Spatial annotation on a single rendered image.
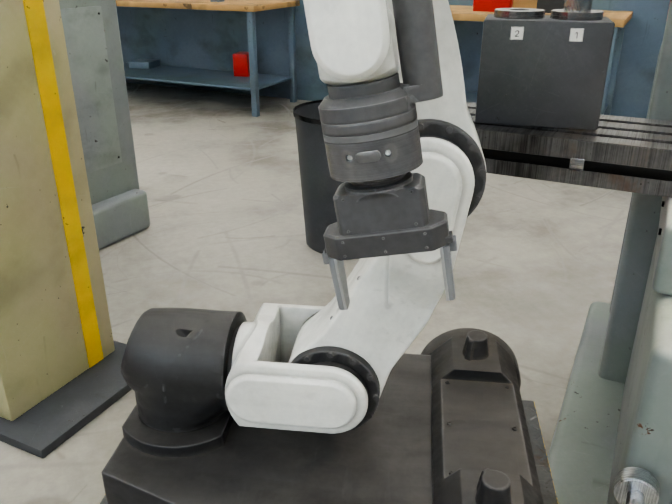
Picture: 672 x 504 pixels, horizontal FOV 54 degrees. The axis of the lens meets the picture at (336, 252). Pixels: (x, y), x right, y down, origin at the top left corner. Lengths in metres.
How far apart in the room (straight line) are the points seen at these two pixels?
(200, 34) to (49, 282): 5.04
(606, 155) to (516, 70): 0.22
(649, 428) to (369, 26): 0.75
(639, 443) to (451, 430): 0.27
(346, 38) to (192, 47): 6.45
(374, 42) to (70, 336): 1.80
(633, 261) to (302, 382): 1.09
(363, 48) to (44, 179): 1.57
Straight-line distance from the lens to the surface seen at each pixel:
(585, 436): 1.76
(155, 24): 7.25
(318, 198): 2.94
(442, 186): 0.79
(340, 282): 0.66
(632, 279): 1.84
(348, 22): 0.56
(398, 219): 0.62
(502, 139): 1.26
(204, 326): 1.02
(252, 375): 0.96
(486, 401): 1.14
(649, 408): 1.07
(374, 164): 0.59
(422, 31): 0.60
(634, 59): 5.55
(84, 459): 2.02
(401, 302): 0.90
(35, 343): 2.14
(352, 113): 0.58
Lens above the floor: 1.26
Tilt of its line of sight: 24 degrees down
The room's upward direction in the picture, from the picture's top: straight up
